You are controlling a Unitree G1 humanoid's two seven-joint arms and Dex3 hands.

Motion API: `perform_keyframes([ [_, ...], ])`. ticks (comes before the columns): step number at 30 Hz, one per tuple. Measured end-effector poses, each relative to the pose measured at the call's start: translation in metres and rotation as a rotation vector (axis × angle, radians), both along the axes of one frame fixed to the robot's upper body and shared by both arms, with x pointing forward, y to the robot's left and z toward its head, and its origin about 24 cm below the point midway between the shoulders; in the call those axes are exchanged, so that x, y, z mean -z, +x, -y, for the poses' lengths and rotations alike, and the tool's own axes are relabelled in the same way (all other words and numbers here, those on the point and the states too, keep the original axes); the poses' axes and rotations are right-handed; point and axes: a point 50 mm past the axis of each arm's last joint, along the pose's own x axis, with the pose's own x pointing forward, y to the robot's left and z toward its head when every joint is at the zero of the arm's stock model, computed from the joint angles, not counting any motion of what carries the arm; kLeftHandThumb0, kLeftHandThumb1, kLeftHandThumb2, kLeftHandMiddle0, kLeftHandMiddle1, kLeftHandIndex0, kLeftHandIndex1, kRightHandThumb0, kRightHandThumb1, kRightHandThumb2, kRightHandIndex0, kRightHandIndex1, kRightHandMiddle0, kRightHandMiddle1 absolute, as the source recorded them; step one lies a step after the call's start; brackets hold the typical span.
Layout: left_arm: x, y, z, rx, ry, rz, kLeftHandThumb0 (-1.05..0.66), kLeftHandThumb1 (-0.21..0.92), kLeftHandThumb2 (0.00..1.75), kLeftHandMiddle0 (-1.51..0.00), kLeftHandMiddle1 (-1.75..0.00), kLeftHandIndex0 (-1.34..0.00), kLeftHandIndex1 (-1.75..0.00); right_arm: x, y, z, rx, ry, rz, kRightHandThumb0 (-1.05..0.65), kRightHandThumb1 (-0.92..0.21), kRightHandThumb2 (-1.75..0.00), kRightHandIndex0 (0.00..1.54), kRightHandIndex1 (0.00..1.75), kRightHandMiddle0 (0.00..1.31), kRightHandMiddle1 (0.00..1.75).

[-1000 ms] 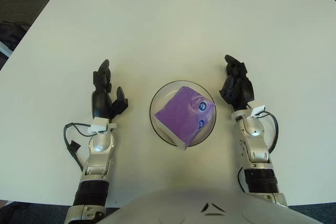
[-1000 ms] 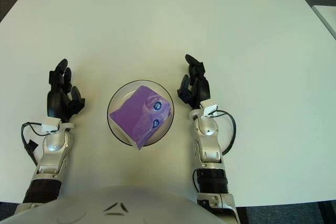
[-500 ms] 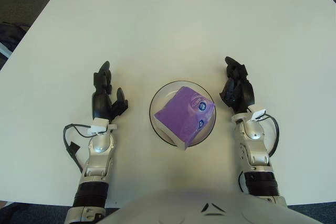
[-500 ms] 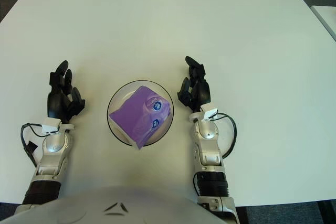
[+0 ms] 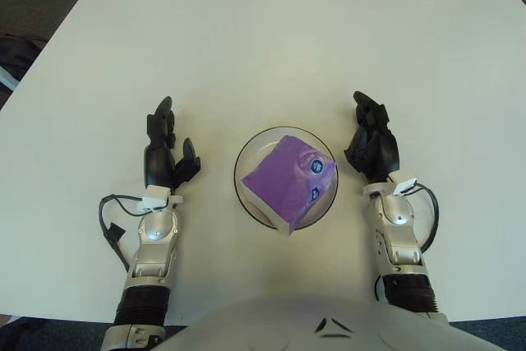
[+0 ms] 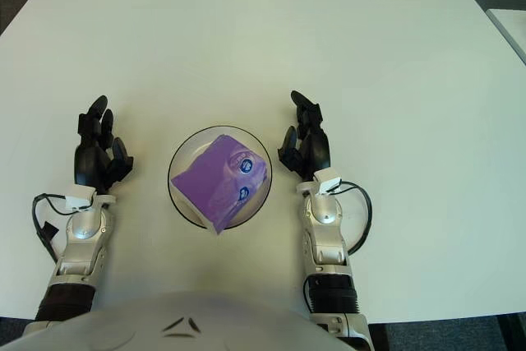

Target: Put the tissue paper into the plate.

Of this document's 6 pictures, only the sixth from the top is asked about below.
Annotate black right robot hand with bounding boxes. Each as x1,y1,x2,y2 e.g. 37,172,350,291
277,90,332,182

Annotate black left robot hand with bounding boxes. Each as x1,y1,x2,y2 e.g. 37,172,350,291
73,95,136,194

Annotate purple tissue paper pack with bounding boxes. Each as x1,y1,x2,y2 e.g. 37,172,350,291
170,134,268,237

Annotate white plate with black rim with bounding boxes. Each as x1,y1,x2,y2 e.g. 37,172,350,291
167,123,275,231

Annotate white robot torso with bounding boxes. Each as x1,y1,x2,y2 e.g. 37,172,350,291
0,289,354,351

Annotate white side table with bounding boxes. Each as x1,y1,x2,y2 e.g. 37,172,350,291
487,8,526,65

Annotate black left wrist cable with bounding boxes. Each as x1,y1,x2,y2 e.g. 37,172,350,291
31,192,79,264

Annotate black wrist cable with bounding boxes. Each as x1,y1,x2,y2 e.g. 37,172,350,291
328,181,374,256
31,192,79,264

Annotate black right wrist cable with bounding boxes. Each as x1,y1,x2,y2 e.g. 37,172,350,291
328,181,374,256

